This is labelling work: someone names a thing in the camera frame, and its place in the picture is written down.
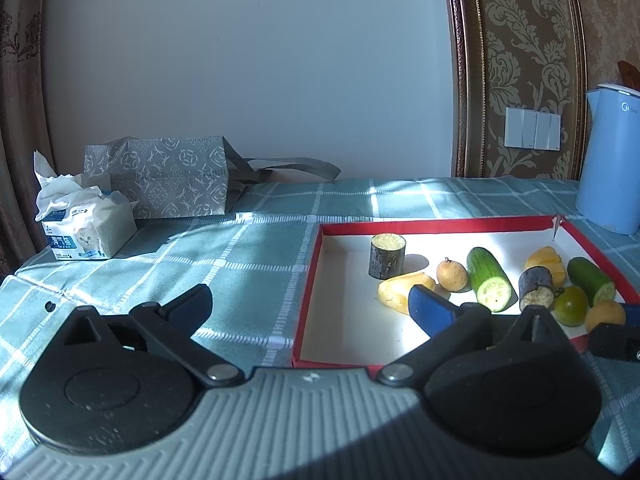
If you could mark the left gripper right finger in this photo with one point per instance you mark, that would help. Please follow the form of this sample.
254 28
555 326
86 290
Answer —
451 330

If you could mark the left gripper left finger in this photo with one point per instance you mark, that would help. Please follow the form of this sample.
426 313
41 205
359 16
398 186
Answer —
167 331

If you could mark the green round tomato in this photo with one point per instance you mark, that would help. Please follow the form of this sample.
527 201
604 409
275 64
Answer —
570 306

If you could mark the brown bark log piece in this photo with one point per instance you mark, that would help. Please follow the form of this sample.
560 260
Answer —
387 255

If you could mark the long green cucumber piece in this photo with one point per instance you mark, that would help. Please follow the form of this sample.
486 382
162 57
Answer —
490 284

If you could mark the small round yellow fruit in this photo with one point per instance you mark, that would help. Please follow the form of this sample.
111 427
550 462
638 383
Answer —
451 275

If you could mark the short green cucumber piece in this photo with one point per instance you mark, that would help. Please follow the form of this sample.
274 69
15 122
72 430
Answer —
596 284

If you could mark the dark eggplant slice piece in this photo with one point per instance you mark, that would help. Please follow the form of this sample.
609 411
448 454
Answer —
535 288

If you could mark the teal checked tablecloth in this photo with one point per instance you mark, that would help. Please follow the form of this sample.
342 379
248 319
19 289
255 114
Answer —
255 261

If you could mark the red shallow cardboard box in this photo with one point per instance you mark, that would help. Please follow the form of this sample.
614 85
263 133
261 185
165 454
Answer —
355 309

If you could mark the white tissue pack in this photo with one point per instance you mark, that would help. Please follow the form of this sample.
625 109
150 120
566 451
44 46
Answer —
80 221

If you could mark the light blue electric kettle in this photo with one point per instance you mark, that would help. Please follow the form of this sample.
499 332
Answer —
608 191

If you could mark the grey patterned gift bag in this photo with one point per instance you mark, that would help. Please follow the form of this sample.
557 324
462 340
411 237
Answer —
170 178

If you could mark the white wall switch panel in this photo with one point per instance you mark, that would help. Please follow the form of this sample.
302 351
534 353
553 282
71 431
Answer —
532 130

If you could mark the ornate brown wall panel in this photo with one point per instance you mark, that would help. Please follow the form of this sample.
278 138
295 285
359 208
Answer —
523 54

